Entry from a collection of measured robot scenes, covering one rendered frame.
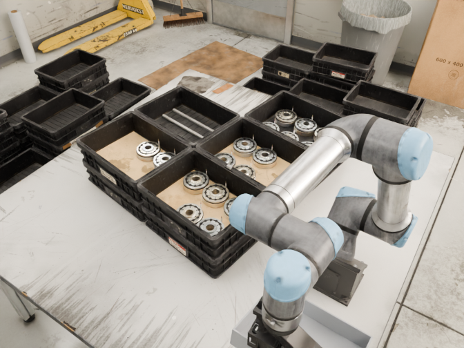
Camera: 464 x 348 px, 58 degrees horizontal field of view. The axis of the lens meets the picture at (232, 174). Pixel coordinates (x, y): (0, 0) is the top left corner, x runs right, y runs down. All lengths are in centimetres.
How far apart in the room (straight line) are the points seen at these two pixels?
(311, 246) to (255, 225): 12
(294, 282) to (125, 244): 109
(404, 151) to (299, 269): 44
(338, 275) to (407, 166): 53
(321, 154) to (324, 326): 44
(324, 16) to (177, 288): 347
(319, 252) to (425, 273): 191
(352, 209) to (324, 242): 65
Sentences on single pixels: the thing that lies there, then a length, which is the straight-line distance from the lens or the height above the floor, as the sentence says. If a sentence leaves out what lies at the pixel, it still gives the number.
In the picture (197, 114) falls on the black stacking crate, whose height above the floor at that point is 83.
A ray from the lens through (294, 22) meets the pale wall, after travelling 467.
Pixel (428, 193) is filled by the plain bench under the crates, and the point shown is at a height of 70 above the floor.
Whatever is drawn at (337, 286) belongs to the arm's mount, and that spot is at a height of 77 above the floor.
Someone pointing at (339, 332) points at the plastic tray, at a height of 100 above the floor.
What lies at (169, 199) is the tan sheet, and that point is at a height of 83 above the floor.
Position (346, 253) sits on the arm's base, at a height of 89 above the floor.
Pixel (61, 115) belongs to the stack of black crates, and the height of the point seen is 49.
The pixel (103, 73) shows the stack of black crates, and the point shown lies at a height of 50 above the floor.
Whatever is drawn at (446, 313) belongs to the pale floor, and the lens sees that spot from 255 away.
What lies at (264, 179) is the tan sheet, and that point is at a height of 83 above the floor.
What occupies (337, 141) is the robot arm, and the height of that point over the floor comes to 139.
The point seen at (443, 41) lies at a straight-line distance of 404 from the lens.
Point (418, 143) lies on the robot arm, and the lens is 104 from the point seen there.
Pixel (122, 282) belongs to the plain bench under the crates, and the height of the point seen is 70.
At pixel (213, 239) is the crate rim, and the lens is 137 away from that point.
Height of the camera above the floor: 199
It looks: 42 degrees down
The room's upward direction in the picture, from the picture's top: straight up
